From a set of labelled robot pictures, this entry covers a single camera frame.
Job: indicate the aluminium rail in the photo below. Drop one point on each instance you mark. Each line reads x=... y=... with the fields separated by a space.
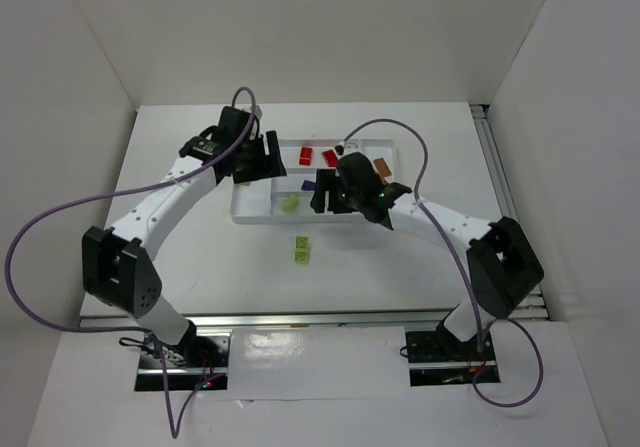
x=535 y=300
x=535 y=312

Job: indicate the aluminium rail right side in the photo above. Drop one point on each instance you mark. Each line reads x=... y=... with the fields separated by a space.
x=535 y=300

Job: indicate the red curved lego brick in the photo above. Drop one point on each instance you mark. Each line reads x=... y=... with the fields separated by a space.
x=330 y=157

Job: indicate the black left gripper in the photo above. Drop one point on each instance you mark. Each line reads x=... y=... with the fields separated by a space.
x=270 y=154

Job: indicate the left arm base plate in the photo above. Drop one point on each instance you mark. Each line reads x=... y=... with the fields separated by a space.
x=183 y=375

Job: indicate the pale green square lego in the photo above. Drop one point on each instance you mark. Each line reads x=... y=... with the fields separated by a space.
x=301 y=256

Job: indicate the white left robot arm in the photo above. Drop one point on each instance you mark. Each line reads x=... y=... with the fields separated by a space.
x=118 y=260

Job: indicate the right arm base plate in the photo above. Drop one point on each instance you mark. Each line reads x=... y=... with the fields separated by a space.
x=430 y=363

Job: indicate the brown lego plate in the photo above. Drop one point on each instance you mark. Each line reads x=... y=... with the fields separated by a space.
x=382 y=168

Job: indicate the pale green curved lego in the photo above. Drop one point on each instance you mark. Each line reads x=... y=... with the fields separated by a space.
x=302 y=242

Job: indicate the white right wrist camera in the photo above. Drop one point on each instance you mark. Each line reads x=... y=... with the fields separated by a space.
x=350 y=146

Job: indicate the red lego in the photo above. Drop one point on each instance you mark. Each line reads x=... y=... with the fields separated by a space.
x=305 y=156

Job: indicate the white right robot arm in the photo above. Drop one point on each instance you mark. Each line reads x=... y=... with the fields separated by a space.
x=499 y=266

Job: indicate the aluminium rail front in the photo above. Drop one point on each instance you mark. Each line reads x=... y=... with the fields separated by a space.
x=535 y=312

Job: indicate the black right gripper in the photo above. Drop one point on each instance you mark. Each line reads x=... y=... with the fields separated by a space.
x=323 y=190

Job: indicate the pale green long lego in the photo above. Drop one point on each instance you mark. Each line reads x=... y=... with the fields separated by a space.
x=290 y=203

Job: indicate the purple lego brick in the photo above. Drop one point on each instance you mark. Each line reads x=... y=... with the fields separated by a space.
x=308 y=185

